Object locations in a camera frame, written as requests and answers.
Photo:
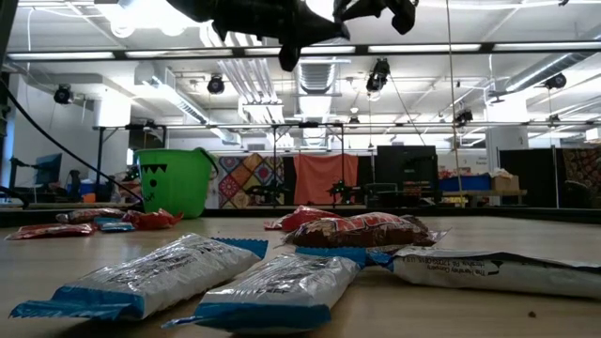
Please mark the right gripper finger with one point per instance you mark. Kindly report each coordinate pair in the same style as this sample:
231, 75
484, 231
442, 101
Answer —
346, 8

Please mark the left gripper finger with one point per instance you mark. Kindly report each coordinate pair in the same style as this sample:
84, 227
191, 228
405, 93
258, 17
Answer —
288, 54
324, 30

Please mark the red candy packet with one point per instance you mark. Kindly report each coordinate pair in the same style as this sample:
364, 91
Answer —
300, 217
152, 219
51, 230

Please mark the brown candy bar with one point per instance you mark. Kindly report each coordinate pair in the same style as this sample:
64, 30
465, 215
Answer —
89, 215
366, 230

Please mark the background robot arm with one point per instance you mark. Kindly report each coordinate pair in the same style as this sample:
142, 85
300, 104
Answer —
267, 190
343, 190

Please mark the blue white candy bar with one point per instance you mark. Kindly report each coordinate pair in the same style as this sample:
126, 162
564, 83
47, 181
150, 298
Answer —
282, 291
115, 226
493, 272
155, 277

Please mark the black ceiling spotlight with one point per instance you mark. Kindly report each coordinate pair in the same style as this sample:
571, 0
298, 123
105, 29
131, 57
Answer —
556, 81
62, 95
464, 116
215, 85
378, 77

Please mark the orange hanging cloth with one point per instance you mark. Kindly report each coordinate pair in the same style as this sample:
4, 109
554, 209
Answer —
319, 173

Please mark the colourful patchwork quilt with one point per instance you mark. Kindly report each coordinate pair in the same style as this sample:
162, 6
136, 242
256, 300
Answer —
239, 178

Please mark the white column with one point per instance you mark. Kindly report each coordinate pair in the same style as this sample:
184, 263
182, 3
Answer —
507, 141

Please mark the green plastic bucket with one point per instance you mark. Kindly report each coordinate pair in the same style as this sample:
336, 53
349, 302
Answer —
178, 183

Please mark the blue storage bin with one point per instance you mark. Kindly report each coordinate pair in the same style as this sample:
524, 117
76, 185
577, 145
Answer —
465, 183

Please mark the wooden background table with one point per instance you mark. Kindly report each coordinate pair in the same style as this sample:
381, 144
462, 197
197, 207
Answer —
483, 192

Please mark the brown cardboard box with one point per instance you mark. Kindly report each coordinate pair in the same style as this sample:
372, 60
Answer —
506, 184

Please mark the black background gantry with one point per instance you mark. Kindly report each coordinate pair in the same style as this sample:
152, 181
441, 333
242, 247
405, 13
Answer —
99, 155

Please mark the black partition panel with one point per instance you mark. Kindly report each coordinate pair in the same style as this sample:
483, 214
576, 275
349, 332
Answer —
535, 173

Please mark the dark patterned cloth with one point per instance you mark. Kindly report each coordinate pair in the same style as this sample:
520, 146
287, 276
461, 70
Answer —
584, 164

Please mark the dark computer monitor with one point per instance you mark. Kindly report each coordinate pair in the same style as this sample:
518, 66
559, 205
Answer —
49, 169

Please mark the white ventilation duct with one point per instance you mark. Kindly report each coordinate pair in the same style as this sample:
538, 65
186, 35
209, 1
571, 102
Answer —
188, 108

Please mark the silver ventilation duct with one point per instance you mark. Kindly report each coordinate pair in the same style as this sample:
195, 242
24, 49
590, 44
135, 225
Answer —
540, 72

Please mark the black aluminium frame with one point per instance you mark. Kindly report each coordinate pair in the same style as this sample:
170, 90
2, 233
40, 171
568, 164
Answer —
469, 213

